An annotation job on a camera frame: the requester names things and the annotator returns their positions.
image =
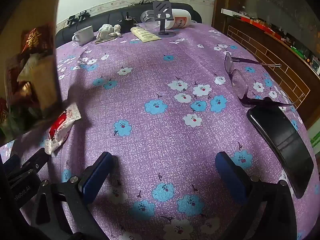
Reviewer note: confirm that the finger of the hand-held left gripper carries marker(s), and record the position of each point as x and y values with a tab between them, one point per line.
11	162
37	160

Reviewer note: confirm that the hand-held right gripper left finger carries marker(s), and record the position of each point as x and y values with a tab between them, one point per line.
98	175

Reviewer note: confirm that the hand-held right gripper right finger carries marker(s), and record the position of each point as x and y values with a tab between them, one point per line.
228	175

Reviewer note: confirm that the white red snack packet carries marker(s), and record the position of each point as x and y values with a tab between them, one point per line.
60	130

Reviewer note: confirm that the pile of mixed snack packets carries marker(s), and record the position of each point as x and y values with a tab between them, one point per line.
35	40

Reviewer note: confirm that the black smartphone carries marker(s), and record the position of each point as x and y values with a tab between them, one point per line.
282	147

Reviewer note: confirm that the purple floral tablecloth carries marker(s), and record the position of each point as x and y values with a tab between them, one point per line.
155	67

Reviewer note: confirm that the brick pattern cabinet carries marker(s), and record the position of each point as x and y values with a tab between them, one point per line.
270	55

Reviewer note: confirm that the white mug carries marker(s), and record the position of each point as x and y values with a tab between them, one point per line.
83	36

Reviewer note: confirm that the white crumpled cloth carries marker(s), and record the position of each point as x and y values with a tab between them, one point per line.
110	31

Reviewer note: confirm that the spare black gripper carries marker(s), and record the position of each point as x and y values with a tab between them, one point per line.
72	20
83	15

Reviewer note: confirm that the cream tube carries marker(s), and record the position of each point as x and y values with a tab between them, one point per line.
145	33

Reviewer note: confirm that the row of shelf items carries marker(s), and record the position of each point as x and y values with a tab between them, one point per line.
275	28

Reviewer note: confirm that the black leather sofa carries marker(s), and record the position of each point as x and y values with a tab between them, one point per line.
107	18

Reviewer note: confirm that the black round container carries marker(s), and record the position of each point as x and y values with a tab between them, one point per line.
127	19

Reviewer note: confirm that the empty clear plastic cup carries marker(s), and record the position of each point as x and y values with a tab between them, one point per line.
148	20

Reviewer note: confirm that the white strip box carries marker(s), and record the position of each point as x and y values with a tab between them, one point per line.
231	11

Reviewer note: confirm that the white jar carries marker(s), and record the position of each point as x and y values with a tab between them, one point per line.
181	18

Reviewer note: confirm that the grey phone stand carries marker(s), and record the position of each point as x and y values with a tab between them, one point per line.
162	8

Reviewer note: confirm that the purple frame glasses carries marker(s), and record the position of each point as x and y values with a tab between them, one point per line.
238	83

